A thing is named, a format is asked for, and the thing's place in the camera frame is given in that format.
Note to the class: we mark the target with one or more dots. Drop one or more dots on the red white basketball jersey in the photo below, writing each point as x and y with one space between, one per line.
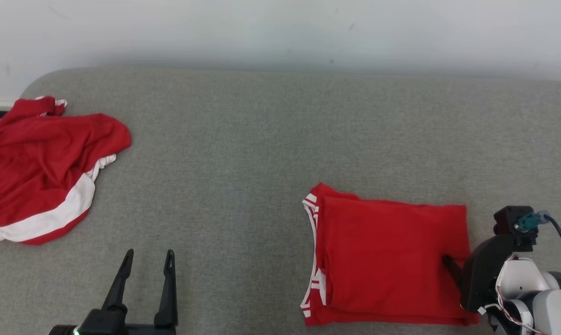
387 256

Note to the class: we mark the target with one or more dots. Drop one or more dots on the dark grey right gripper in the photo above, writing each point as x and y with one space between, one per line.
483 274

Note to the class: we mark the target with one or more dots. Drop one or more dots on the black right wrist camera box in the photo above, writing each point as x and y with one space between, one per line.
508 218

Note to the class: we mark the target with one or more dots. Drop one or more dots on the red shorts with white stripe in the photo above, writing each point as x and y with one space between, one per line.
33 153

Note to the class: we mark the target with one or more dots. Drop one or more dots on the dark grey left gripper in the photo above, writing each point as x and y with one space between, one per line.
108 325

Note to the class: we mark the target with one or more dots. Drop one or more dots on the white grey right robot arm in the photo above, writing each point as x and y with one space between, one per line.
550 302

